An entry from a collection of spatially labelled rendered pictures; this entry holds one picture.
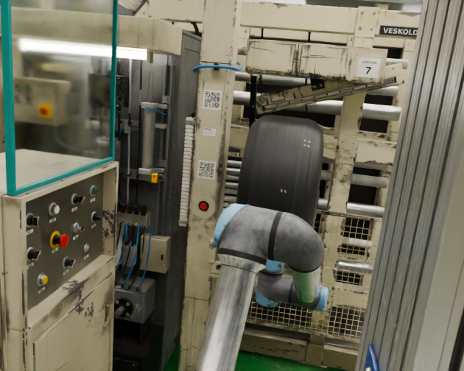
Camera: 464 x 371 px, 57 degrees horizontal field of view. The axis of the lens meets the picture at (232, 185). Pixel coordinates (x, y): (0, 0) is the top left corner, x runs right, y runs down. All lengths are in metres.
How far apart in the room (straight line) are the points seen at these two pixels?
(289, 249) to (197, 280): 1.06
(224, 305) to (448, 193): 0.67
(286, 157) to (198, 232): 0.55
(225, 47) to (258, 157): 0.47
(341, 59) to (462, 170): 1.63
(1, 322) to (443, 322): 1.14
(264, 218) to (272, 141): 0.69
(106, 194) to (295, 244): 0.89
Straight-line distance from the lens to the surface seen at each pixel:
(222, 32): 1.77
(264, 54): 2.00
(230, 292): 0.98
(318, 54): 1.99
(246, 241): 0.97
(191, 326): 2.09
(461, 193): 0.39
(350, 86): 2.12
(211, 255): 1.79
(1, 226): 1.22
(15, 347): 1.36
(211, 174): 1.81
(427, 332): 0.43
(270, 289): 1.35
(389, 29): 2.34
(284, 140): 1.63
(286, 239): 0.96
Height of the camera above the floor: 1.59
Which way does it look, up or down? 14 degrees down
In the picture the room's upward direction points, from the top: 5 degrees clockwise
